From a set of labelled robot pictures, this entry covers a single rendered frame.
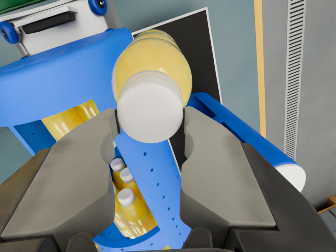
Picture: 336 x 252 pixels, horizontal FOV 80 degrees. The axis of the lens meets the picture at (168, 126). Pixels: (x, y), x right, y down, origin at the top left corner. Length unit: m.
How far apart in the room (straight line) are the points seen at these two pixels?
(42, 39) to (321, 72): 2.29
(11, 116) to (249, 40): 1.71
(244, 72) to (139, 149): 1.60
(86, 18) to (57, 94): 0.32
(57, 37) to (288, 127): 2.27
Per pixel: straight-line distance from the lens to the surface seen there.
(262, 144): 0.99
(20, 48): 0.62
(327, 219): 3.82
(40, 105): 0.31
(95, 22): 0.59
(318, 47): 2.33
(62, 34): 0.60
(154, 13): 1.54
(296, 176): 0.99
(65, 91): 0.30
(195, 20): 1.46
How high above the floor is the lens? 1.51
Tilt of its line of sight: 59 degrees down
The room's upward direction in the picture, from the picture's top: 152 degrees clockwise
